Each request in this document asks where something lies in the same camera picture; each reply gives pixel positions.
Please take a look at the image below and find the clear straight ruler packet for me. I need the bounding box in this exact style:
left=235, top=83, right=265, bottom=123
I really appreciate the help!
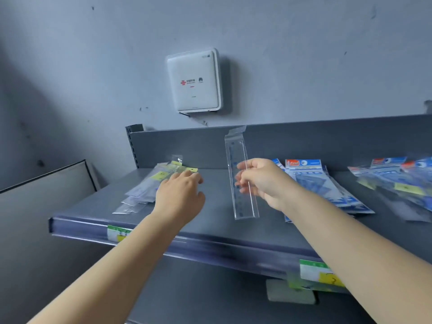
left=224, top=125, right=260, bottom=221

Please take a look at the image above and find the person's right hand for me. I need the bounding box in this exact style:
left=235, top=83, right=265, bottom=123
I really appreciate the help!
left=234, top=157, right=297, bottom=212

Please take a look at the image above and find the person's left forearm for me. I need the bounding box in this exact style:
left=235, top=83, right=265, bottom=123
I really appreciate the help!
left=27, top=212, right=189, bottom=324

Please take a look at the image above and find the person's left hand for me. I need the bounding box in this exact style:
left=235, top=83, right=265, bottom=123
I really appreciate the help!
left=152, top=169, right=207, bottom=230

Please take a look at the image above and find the thin router cable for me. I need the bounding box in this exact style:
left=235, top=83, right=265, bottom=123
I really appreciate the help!
left=179, top=112, right=208, bottom=126

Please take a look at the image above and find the grey leaning board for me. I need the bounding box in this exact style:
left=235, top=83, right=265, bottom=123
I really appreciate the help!
left=0, top=160, right=99, bottom=324

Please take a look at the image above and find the pile of mixed packaged rulers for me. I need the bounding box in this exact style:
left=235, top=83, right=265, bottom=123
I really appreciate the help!
left=347, top=155, right=432, bottom=222

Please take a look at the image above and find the pile of clear rulers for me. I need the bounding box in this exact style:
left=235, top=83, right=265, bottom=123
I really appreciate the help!
left=112, top=154, right=199, bottom=215

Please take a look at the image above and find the green yellow shelf price label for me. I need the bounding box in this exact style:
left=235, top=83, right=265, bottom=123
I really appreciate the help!
left=299, top=259, right=347, bottom=288
left=107, top=225, right=133, bottom=243

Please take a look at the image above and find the white wall router box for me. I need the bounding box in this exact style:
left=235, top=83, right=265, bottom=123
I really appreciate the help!
left=166, top=48, right=224, bottom=114

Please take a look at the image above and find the person's right forearm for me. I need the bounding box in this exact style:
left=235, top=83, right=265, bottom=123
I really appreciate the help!
left=280, top=187, right=432, bottom=324

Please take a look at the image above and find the green cardboard box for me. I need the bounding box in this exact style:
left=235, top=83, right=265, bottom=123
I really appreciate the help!
left=287, top=271, right=315, bottom=291

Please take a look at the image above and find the pile of blue set-square packets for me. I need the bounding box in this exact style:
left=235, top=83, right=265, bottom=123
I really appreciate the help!
left=271, top=158, right=375, bottom=223

